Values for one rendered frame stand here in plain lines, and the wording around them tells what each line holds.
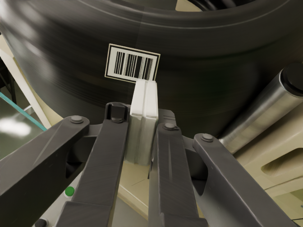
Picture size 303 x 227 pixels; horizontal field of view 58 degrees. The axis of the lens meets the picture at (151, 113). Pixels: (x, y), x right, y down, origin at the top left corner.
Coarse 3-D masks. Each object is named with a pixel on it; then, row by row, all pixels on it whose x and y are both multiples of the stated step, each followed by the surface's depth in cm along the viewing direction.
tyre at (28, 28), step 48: (0, 0) 35; (48, 0) 33; (96, 0) 33; (192, 0) 78; (240, 0) 73; (288, 0) 37; (48, 48) 34; (96, 48) 32; (144, 48) 32; (192, 48) 32; (240, 48) 33; (288, 48) 36; (48, 96) 46; (96, 96) 36; (192, 96) 35; (240, 96) 37
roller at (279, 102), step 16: (288, 64) 33; (272, 80) 35; (288, 80) 32; (256, 96) 39; (272, 96) 34; (288, 96) 32; (256, 112) 38; (272, 112) 36; (288, 112) 36; (240, 128) 44; (256, 128) 41; (224, 144) 50; (240, 144) 47
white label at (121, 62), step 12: (120, 48) 31; (132, 48) 31; (108, 60) 32; (120, 60) 32; (132, 60) 32; (144, 60) 32; (156, 60) 32; (108, 72) 32; (120, 72) 32; (132, 72) 32; (144, 72) 32
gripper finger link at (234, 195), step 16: (208, 144) 13; (208, 160) 12; (224, 160) 11; (208, 176) 11; (224, 176) 10; (240, 176) 10; (208, 192) 11; (224, 192) 10; (240, 192) 9; (256, 192) 10; (208, 208) 11; (224, 208) 10; (240, 208) 9; (256, 208) 9; (272, 208) 9; (224, 224) 10; (240, 224) 9; (256, 224) 8; (272, 224) 8; (288, 224) 8
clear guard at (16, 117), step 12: (0, 96) 96; (0, 108) 95; (12, 108) 95; (0, 120) 93; (12, 120) 93; (24, 120) 94; (36, 120) 93; (0, 132) 91; (12, 132) 91; (24, 132) 92; (36, 132) 92; (0, 144) 89; (12, 144) 90; (0, 156) 88
